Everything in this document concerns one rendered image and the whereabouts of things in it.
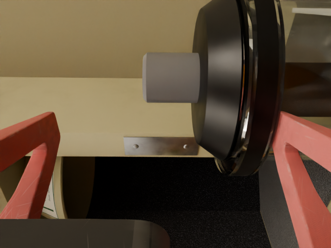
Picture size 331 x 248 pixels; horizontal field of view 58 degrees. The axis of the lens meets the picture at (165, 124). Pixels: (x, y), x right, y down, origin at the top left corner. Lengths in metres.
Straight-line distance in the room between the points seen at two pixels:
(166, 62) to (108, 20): 0.53
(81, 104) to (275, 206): 0.35
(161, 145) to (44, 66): 0.53
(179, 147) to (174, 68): 0.14
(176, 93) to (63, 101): 0.20
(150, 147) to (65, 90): 0.13
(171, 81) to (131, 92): 0.19
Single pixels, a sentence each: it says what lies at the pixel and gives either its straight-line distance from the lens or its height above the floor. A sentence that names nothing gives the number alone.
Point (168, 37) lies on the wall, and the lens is 0.69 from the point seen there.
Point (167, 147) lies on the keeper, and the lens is 0.28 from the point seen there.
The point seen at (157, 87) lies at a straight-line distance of 0.16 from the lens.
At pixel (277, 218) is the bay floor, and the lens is 0.53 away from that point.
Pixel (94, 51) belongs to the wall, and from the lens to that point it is 0.72.
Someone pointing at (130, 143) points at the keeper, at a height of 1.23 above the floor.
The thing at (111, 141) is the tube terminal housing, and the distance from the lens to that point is 0.29.
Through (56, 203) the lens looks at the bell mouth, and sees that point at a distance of 0.39.
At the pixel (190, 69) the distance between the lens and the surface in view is 0.16.
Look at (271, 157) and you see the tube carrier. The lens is 0.16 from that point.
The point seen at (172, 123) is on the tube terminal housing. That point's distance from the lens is 0.29.
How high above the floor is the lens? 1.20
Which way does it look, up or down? 1 degrees down
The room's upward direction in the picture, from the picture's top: 90 degrees counter-clockwise
